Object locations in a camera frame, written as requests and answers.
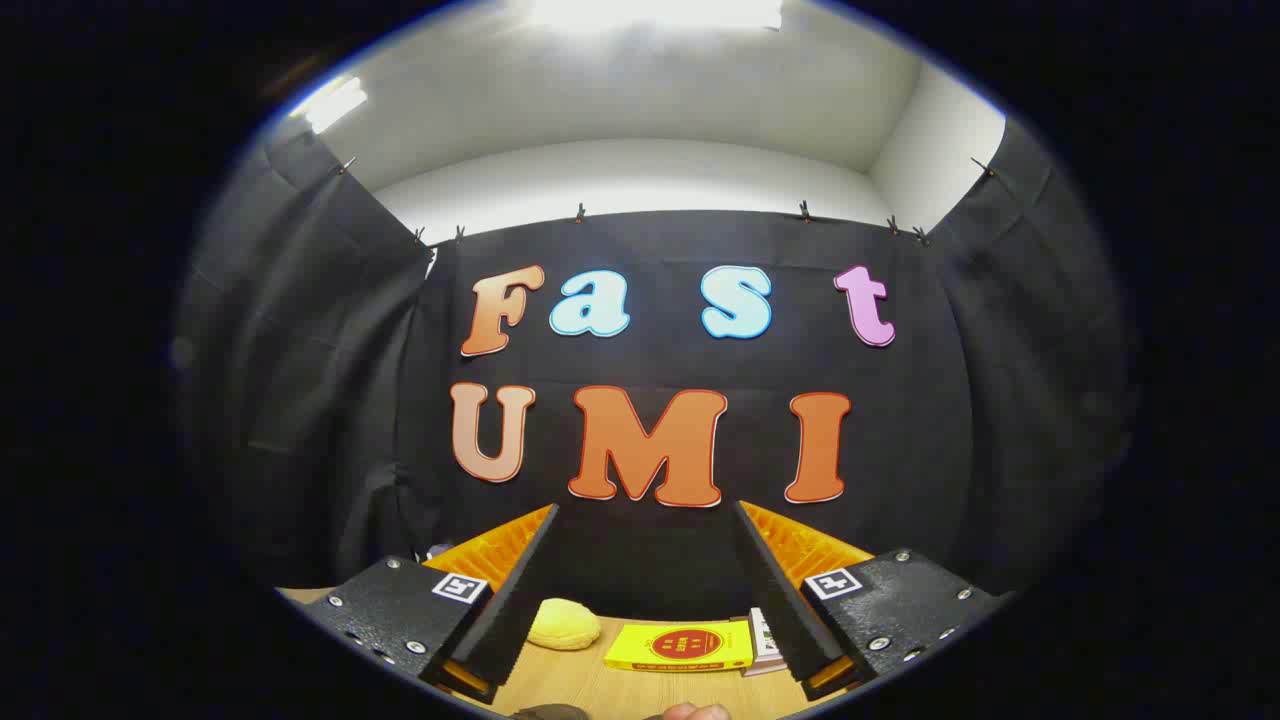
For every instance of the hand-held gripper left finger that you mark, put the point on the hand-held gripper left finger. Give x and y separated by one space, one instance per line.
525 570

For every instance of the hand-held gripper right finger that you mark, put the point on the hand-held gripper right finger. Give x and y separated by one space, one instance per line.
775 580

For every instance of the white illustrated book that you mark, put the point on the white illustrated book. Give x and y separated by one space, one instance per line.
765 630

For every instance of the yellow bun plush toy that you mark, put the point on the yellow bun plush toy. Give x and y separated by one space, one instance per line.
565 622

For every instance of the brown-edged book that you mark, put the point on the brown-edged book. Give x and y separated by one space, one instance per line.
765 668

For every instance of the yellow book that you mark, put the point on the yellow book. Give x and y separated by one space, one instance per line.
640 652

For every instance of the black backdrop cloth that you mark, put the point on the black backdrop cloth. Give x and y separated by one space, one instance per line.
650 350

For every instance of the ceiling light panel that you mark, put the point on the ceiling light panel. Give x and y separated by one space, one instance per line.
330 103
650 12

